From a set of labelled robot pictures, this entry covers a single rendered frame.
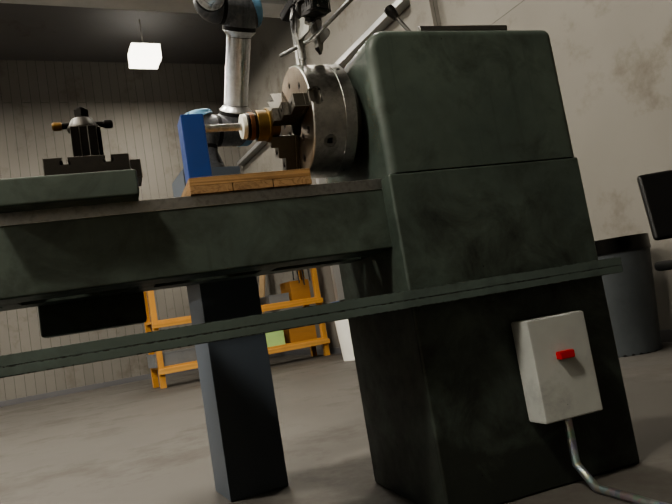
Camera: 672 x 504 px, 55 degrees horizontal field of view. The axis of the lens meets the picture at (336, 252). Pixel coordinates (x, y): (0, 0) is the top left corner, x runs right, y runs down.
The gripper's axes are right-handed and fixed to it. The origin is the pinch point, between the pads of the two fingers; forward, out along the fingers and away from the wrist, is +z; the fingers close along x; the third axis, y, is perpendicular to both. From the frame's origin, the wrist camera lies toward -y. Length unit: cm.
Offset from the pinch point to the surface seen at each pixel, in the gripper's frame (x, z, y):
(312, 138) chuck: -8.6, 26.5, 6.8
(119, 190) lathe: -60, 37, 1
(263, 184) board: -26.8, 38.3, 8.1
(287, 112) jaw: -12.0, 18.5, 2.0
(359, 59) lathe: 5.4, 6.5, 13.9
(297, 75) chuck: -6.7, 8.1, 1.6
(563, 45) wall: 333, -71, -106
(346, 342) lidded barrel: 345, 162, -412
